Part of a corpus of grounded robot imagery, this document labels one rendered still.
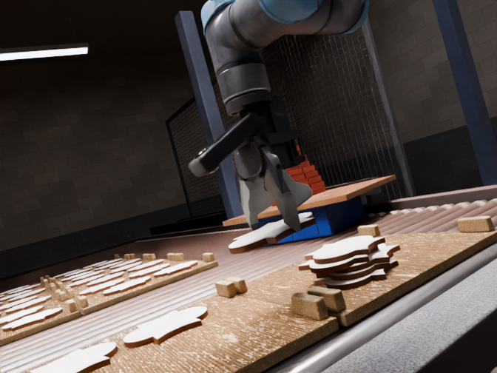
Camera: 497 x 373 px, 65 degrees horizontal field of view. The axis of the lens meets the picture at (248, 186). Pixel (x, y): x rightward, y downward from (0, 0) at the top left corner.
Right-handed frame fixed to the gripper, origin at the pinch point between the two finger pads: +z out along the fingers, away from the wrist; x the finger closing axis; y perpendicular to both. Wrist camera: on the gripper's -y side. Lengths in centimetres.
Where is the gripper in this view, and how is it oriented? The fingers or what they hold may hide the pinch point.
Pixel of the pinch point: (271, 230)
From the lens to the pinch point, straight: 58.2
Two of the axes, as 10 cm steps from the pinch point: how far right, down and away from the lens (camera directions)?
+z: 2.6, 9.7, -0.2
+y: 8.4, -2.1, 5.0
